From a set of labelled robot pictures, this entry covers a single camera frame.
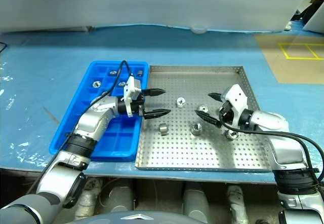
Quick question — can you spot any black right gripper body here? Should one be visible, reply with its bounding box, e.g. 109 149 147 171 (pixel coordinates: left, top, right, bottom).
218 100 238 129

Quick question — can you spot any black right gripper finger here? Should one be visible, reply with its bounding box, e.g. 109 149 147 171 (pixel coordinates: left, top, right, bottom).
194 109 221 128
208 92 224 102

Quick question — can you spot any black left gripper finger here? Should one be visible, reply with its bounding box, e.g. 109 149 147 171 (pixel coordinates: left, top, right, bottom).
144 88 167 98
142 108 172 120

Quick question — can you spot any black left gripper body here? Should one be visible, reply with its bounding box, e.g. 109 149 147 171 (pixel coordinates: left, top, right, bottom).
131 92 147 118

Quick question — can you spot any blue compartment tray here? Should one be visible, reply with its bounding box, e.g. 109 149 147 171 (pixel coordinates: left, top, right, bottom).
49 60 149 162

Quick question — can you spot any perforated metal tray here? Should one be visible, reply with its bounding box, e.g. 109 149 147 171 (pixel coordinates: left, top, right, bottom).
134 65 274 173

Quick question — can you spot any grey rounded cylinder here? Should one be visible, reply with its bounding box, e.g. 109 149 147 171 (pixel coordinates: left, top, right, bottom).
101 184 135 213
182 187 211 224

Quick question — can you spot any white wrapped pipe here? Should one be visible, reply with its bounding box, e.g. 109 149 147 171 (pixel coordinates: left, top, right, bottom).
226 185 250 224
73 178 103 221

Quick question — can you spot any white foam backdrop board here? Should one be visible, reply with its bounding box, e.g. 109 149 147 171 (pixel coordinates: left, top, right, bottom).
0 0 313 33

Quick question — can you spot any grey robot torso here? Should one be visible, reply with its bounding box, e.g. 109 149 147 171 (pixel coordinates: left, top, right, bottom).
63 210 195 224

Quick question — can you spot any white leaning panel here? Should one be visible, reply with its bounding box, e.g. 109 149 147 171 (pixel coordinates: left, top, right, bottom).
302 5 324 35

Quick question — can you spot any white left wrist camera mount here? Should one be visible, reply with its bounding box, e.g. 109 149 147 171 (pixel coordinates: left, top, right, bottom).
123 76 142 119

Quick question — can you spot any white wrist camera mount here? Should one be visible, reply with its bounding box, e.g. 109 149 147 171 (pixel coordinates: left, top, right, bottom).
221 84 248 129
123 76 142 119

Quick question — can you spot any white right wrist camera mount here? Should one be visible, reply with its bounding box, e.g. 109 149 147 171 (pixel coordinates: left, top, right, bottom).
221 84 248 129

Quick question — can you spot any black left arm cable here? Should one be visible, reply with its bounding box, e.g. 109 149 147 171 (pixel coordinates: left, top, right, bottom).
26 60 134 194

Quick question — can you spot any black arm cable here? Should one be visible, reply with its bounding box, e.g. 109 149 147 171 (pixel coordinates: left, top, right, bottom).
219 112 324 181
26 60 134 194

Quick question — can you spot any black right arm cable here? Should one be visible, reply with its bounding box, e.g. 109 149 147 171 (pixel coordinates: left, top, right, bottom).
219 112 324 181

